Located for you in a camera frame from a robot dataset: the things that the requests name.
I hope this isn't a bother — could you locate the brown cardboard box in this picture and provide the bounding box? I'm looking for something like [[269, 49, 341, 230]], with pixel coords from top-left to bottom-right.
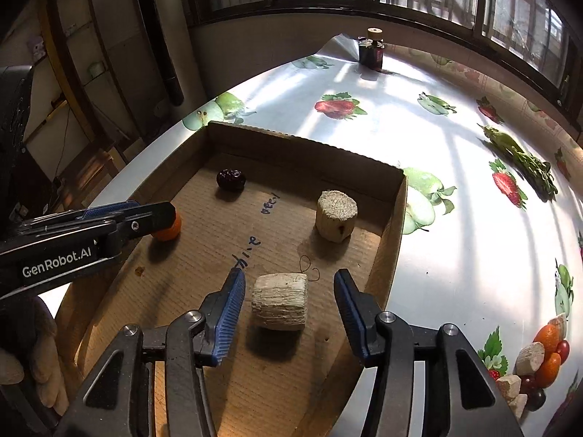
[[55, 121, 408, 437]]

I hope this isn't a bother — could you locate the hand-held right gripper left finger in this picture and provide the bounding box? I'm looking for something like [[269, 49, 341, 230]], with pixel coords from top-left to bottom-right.
[[52, 268, 247, 437]]

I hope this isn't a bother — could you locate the green leafy vegetable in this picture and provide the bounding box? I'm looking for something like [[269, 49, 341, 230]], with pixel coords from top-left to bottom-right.
[[482, 125, 559, 201]]

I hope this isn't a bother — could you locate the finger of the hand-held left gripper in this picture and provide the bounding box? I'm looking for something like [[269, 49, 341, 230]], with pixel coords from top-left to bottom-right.
[[27, 200, 143, 227], [108, 201, 177, 256]]

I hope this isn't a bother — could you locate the beige sugarcane piece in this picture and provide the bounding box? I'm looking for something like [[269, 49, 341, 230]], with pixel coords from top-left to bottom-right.
[[316, 190, 359, 242], [548, 312, 568, 340], [496, 374, 523, 404], [515, 342, 546, 377]]

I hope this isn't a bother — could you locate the wooden cabinet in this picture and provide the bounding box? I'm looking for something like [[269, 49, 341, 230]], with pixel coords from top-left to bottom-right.
[[18, 0, 151, 183]]

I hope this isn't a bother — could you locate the orange tangerine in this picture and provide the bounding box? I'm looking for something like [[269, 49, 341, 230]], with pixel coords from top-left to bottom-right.
[[150, 212, 183, 242], [535, 353, 562, 388], [534, 324, 560, 356]]

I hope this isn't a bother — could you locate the dark red jujube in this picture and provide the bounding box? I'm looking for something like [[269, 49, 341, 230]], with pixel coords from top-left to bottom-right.
[[524, 387, 547, 413], [216, 168, 247, 191]]

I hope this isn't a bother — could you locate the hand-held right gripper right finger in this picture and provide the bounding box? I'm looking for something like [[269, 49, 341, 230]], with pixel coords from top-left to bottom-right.
[[333, 268, 524, 437]]

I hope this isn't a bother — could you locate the fruit print tablecloth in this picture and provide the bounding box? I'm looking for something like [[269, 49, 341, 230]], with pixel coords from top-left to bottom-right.
[[86, 32, 583, 437]]

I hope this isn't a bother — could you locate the beige cork block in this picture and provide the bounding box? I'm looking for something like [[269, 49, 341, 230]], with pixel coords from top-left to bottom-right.
[[251, 273, 309, 331]]

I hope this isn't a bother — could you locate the person's left hand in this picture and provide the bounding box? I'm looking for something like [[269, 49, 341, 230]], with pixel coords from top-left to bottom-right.
[[0, 298, 70, 416]]

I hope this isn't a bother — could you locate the small dark corked bottle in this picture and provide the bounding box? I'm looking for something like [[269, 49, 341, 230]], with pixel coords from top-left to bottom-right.
[[358, 27, 385, 72]]

